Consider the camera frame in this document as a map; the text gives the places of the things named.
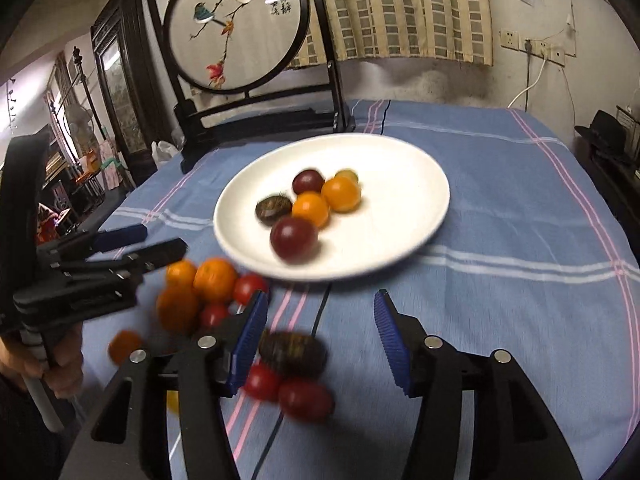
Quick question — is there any white double wall socket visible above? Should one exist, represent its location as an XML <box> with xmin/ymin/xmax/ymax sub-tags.
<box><xmin>530</xmin><ymin>38</ymin><xmax>567</xmax><ymax>66</ymax></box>

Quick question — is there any white plastic bag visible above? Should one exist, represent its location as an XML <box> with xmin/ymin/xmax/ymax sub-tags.
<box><xmin>151</xmin><ymin>140</ymin><xmax>180</xmax><ymax>165</ymax></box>

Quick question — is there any large dark green cherry tomato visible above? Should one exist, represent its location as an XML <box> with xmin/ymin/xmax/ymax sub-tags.
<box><xmin>258</xmin><ymin>331</ymin><xmax>328</xmax><ymax>378</ymax></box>

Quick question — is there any black hat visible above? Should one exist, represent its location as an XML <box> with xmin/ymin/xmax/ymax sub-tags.
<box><xmin>574</xmin><ymin>110</ymin><xmax>633</xmax><ymax>162</ymax></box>

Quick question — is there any white round plate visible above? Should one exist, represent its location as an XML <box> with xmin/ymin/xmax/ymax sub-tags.
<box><xmin>213</xmin><ymin>133</ymin><xmax>451</xmax><ymax>282</ymax></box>

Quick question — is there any round embroidered bird screen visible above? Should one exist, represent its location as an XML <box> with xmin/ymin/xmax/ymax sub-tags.
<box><xmin>146</xmin><ymin>0</ymin><xmax>357</xmax><ymax>175</ymax></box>

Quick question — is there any checkered beige curtain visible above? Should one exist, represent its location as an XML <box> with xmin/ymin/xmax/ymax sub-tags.
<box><xmin>165</xmin><ymin>0</ymin><xmax>497</xmax><ymax>69</ymax></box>

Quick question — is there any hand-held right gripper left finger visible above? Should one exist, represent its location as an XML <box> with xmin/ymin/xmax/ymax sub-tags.
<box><xmin>90</xmin><ymin>290</ymin><xmax>271</xmax><ymax>480</ymax></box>

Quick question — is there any orange cherry tomato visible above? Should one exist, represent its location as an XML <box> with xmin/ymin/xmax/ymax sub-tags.
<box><xmin>193</xmin><ymin>257</ymin><xmax>239</xmax><ymax>304</ymax></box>
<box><xmin>156</xmin><ymin>286</ymin><xmax>202</xmax><ymax>336</ymax></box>
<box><xmin>165</xmin><ymin>260</ymin><xmax>198</xmax><ymax>291</ymax></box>
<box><xmin>292</xmin><ymin>191</ymin><xmax>330</xmax><ymax>228</ymax></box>
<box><xmin>108</xmin><ymin>330</ymin><xmax>145</xmax><ymax>365</ymax></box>
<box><xmin>321</xmin><ymin>177</ymin><xmax>362</xmax><ymax>213</ymax></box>

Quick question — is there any person's left forearm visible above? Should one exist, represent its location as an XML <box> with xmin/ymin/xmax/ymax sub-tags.
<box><xmin>0</xmin><ymin>374</ymin><xmax>68</xmax><ymax>480</ymax></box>

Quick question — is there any person's left hand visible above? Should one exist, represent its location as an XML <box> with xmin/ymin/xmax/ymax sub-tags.
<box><xmin>0</xmin><ymin>321</ymin><xmax>85</xmax><ymax>402</ymax></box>

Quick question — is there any white power cable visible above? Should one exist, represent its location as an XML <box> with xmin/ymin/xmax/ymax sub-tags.
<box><xmin>506</xmin><ymin>40</ymin><xmax>548</xmax><ymax>111</ymax></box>

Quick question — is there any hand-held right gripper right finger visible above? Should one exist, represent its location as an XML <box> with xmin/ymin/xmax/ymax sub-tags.
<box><xmin>373</xmin><ymin>289</ymin><xmax>584</xmax><ymax>480</ymax></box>

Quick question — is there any dark side table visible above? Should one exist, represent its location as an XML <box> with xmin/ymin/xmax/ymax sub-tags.
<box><xmin>575</xmin><ymin>129</ymin><xmax>640</xmax><ymax>243</ymax></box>

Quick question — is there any large dark red cherry tomato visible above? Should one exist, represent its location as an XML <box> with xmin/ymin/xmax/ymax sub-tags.
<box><xmin>270</xmin><ymin>216</ymin><xmax>319</xmax><ymax>263</ymax></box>

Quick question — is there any blue striped tablecloth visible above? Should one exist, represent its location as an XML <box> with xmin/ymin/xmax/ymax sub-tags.
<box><xmin>59</xmin><ymin>97</ymin><xmax>640</xmax><ymax>480</ymax></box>

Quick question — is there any dark wooden framed panel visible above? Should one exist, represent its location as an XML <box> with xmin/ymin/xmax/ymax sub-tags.
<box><xmin>90</xmin><ymin>0</ymin><xmax>168</xmax><ymax>187</ymax></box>

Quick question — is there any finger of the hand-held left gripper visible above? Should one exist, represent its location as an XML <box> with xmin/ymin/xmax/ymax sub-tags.
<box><xmin>47</xmin><ymin>223</ymin><xmax>149</xmax><ymax>261</ymax></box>
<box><xmin>62</xmin><ymin>238</ymin><xmax>189</xmax><ymax>282</ymax></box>

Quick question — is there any thin black cable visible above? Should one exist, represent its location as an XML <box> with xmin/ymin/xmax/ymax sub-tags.
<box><xmin>252</xmin><ymin>282</ymin><xmax>333</xmax><ymax>480</ymax></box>

